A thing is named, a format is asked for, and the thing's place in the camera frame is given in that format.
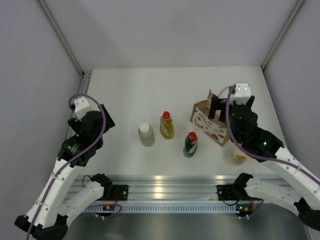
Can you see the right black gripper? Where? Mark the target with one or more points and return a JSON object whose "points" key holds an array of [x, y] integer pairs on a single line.
{"points": [[217, 104]]}

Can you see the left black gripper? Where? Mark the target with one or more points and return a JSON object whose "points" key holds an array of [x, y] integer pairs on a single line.
{"points": [[75, 124]]}

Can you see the burlap canvas bag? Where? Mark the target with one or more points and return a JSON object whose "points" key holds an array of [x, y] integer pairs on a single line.
{"points": [[212, 127]]}

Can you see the white jar with lid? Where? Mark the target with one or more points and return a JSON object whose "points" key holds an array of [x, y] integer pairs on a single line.
{"points": [[146, 134]]}

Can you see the cream squeeze bottle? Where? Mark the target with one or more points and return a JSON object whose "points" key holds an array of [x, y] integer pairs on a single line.
{"points": [[237, 156]]}

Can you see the oil bottle red cap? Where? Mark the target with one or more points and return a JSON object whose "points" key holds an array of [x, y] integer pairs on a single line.
{"points": [[166, 125]]}

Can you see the dark sauce bottle red cap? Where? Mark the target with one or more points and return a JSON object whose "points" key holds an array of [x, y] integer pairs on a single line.
{"points": [[190, 144]]}

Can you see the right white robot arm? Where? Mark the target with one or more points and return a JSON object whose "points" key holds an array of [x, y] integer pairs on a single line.
{"points": [[267, 149]]}

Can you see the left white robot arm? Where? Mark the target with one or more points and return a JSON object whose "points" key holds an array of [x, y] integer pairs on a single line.
{"points": [[50, 216]]}

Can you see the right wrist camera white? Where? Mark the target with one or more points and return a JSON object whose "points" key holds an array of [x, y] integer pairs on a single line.
{"points": [[241, 94]]}

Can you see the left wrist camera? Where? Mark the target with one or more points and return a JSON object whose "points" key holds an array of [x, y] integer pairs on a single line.
{"points": [[80, 107]]}

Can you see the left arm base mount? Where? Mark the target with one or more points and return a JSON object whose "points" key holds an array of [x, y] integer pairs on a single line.
{"points": [[115, 193]]}

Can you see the slotted cable duct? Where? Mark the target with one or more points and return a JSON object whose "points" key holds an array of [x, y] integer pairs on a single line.
{"points": [[163, 208]]}

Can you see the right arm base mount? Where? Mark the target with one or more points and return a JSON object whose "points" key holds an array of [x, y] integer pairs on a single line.
{"points": [[226, 194]]}

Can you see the aluminium rail frame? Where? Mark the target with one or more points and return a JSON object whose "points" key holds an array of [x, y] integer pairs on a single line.
{"points": [[161, 172]]}

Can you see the right aluminium frame post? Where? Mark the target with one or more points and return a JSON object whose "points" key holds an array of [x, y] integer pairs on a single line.
{"points": [[285, 28]]}

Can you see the aluminium frame post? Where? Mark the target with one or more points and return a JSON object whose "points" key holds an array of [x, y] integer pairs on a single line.
{"points": [[285, 28], [42, 4]]}

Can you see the left aluminium frame post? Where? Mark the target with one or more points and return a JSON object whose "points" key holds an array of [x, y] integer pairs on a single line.
{"points": [[42, 4]]}

